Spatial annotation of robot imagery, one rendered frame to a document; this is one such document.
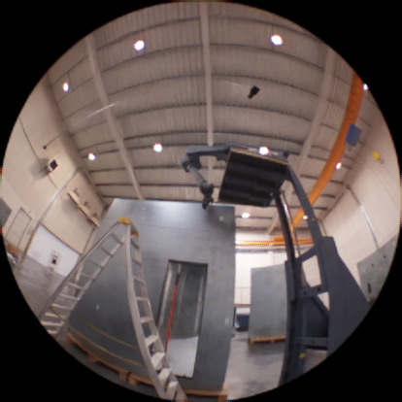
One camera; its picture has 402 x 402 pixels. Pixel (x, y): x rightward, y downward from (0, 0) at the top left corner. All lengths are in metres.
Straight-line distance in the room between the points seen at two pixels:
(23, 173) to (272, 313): 13.66
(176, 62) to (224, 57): 1.94
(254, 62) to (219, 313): 7.37
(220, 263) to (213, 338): 1.07
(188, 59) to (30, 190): 10.71
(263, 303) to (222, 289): 3.92
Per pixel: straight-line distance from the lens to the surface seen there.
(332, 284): 1.36
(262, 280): 5.84
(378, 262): 5.85
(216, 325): 1.99
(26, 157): 10.68
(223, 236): 2.21
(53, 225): 11.39
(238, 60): 6.57
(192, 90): 6.69
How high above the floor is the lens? 1.57
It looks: 41 degrees up
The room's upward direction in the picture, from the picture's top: 9 degrees clockwise
